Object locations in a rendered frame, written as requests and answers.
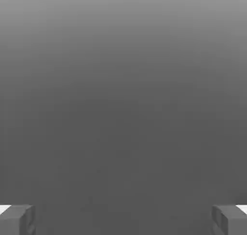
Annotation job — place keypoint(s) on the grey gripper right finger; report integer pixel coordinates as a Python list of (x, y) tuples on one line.
[(231, 220)]

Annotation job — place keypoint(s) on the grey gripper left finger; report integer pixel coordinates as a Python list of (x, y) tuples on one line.
[(15, 220)]

